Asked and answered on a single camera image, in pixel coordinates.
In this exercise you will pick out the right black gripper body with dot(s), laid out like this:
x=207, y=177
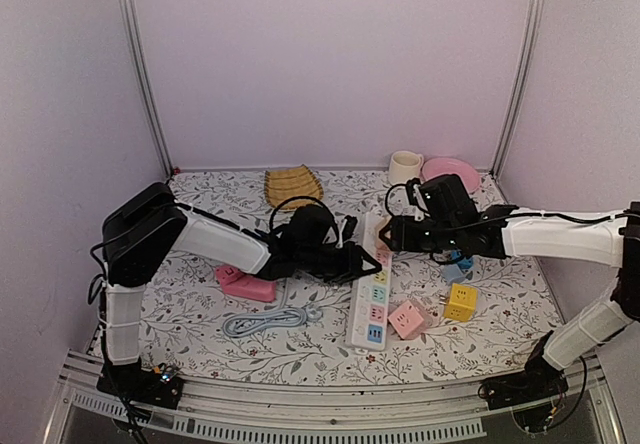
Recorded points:
x=440, y=239

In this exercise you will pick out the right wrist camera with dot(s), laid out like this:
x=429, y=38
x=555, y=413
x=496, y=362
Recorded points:
x=443, y=198

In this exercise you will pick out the right aluminium frame post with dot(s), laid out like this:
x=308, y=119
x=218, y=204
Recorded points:
x=533, y=18

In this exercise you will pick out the left aluminium frame post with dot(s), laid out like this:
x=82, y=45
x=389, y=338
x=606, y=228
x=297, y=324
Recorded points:
x=134, y=39

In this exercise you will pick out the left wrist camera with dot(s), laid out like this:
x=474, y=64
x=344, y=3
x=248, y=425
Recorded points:
x=313, y=224

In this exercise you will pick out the front aluminium rail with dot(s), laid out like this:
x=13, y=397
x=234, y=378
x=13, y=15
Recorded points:
x=436, y=412

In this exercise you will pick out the yellow cube socket adapter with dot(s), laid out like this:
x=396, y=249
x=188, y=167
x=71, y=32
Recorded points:
x=459, y=303

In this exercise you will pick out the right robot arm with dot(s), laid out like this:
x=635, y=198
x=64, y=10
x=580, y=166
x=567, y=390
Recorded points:
x=591, y=259

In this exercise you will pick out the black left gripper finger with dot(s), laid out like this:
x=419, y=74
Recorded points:
x=363, y=262
x=347, y=277

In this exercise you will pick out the woven bamboo tray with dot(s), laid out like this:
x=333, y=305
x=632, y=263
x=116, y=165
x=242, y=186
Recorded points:
x=282, y=184

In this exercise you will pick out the pink triangular power strip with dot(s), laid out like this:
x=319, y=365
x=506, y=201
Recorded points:
x=235, y=283

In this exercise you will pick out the aluminium frame post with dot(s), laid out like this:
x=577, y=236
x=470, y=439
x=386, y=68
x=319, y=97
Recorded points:
x=134, y=39
x=533, y=18

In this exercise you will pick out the pink cube socket adapter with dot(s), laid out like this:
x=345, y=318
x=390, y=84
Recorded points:
x=410, y=319

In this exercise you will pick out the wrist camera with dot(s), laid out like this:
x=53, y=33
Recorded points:
x=443, y=198
x=313, y=224

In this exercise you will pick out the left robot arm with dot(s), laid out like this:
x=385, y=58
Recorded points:
x=139, y=235

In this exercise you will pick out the floral tablecloth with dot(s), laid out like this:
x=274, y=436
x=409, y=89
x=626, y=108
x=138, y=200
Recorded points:
x=184, y=307

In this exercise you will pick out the white power strip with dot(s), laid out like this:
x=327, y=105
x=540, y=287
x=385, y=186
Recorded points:
x=366, y=327

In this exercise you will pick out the pink plate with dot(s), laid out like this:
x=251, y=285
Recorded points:
x=439, y=166

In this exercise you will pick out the cream ceramic mug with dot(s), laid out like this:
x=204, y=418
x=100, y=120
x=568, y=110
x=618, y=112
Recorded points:
x=404, y=166

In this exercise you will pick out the light blue plug adapter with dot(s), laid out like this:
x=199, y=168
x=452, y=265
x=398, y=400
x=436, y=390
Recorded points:
x=453, y=274

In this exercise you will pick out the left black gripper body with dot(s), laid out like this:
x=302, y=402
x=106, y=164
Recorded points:
x=314, y=261

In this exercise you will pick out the bright blue plug adapter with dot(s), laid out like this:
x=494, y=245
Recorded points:
x=463, y=262

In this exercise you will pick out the beige cube socket adapter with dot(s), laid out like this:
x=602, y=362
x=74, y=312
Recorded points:
x=384, y=227

